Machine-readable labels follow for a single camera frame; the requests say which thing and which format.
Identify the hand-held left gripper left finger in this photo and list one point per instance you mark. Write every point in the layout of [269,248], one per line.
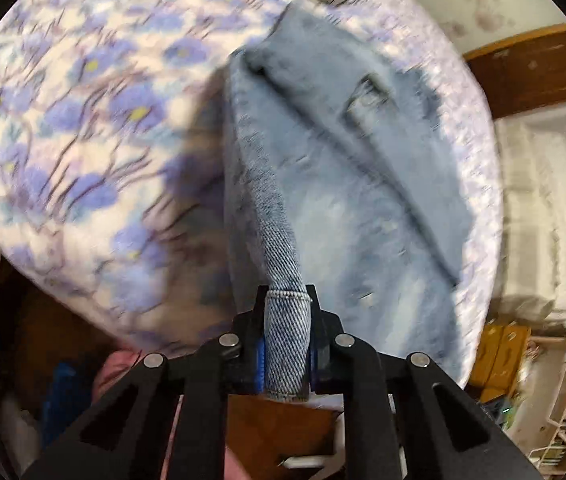
[261,365]

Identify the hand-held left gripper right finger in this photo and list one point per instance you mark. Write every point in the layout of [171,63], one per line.
[324,360]

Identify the blue denim jacket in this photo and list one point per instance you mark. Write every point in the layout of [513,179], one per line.
[363,185]

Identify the wooden drawer cabinet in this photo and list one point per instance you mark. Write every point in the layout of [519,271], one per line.
[495,360]

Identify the purple floral blanket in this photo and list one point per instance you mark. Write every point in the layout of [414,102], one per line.
[88,135]

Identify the brown wooden door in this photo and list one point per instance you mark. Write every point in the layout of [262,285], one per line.
[528,72]

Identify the floral door wardrobe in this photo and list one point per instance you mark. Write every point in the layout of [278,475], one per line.
[483,15]

